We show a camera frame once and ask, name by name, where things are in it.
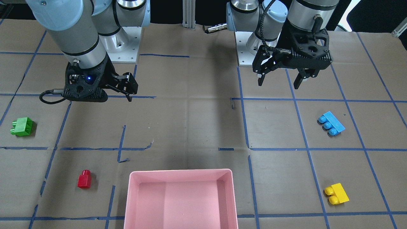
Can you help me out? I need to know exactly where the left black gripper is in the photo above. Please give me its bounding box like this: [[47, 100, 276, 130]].
[[252, 22, 333, 90]]

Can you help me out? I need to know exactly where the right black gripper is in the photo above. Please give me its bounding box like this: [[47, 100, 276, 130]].
[[62, 58, 138, 102]]

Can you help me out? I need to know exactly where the blue toy block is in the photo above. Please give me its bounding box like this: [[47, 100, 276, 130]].
[[317, 111, 346, 136]]

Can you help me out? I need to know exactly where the red toy block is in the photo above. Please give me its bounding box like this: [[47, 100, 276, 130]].
[[77, 170, 92, 189]]

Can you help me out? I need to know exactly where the green toy block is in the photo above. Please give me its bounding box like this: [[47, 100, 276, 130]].
[[10, 117, 33, 136]]

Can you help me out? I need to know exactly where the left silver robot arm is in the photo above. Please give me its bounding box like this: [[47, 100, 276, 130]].
[[203, 0, 339, 89]]

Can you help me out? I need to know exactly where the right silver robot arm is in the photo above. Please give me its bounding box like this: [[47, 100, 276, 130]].
[[26, 0, 151, 105]]

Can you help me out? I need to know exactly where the pink plastic box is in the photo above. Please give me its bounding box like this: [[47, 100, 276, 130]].
[[124, 169, 238, 229]]

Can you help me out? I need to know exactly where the yellow toy block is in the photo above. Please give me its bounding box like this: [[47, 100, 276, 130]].
[[324, 183, 350, 205]]

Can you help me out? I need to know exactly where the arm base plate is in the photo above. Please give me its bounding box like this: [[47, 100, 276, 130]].
[[234, 31, 262, 67], [107, 27, 143, 64]]

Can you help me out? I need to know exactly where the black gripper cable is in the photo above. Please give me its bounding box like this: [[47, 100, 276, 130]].
[[39, 89, 69, 105]]

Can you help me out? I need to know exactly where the aluminium frame post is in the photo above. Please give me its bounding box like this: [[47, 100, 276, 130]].
[[182, 0, 196, 30]]

